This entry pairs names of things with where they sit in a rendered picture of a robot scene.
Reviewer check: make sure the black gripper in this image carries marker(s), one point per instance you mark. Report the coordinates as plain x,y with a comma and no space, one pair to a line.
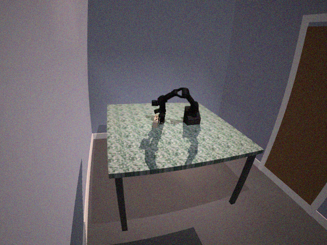
162,114

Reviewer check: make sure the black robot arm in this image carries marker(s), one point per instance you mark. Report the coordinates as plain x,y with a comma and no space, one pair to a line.
161,101

